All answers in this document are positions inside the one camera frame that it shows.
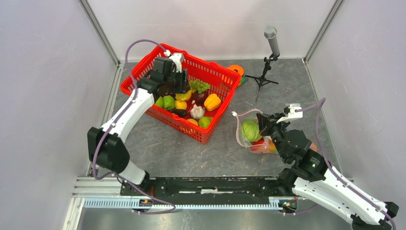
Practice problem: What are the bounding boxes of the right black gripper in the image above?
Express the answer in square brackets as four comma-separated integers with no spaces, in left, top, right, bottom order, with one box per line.
[255,112,290,161]

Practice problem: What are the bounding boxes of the green toy cabbage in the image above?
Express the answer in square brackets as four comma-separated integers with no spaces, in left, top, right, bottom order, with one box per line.
[242,120,262,142]

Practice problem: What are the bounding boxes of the clear zip top bag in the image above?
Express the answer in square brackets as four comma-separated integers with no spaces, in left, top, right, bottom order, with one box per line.
[232,109,278,154]

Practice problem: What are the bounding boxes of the orange red toy mango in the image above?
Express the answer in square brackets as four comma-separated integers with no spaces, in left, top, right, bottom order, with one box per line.
[249,140,278,154]

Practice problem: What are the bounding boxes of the red plastic basket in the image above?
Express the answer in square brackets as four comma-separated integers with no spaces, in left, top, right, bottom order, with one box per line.
[120,44,241,144]

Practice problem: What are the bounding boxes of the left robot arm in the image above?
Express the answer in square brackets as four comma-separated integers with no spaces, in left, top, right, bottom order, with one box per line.
[87,53,188,195]

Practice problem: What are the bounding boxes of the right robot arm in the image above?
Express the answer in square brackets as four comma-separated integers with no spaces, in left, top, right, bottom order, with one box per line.
[256,113,399,230]

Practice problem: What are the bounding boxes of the yellow green toy starfruit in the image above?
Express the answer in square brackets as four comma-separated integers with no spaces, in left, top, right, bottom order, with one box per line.
[175,90,192,102]

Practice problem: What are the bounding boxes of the green toy pepper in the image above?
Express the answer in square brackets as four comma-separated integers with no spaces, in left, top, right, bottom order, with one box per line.
[163,95,176,110]

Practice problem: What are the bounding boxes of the green toy grapes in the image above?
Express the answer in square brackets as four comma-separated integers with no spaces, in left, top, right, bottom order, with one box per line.
[189,80,211,93]

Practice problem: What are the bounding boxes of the dark red toy beet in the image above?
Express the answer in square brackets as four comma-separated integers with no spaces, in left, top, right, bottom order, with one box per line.
[192,91,209,106]

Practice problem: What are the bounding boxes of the green toy apple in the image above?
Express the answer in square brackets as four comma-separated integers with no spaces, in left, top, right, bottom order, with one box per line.
[154,97,164,108]

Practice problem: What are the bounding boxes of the purple toy eggplant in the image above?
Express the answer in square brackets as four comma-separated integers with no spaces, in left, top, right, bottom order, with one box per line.
[170,108,188,118]

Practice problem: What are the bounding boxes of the black microphone tripod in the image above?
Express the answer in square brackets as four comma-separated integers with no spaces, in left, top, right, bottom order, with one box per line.
[245,54,279,102]

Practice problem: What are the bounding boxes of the orange toy block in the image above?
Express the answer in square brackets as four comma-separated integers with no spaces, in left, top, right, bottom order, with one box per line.
[309,142,318,152]

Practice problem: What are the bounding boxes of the orange round toy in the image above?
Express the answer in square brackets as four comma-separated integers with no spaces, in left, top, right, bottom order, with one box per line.
[228,65,245,76]

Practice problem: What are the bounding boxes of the grey microphone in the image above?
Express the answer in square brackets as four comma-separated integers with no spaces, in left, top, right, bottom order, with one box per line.
[264,25,280,58]

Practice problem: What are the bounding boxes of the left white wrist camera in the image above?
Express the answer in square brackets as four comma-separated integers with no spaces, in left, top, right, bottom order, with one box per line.
[164,50,184,73]

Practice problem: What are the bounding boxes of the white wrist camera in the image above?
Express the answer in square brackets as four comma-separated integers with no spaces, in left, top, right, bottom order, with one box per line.
[276,103,303,124]
[164,50,184,73]

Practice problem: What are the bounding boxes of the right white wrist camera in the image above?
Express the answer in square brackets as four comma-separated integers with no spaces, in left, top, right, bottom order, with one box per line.
[276,103,303,124]

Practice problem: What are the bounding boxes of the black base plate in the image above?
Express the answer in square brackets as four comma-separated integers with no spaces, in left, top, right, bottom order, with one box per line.
[120,176,299,206]

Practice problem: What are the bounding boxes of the aluminium frame rail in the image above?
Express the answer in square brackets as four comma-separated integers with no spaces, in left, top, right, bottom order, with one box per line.
[62,176,354,230]

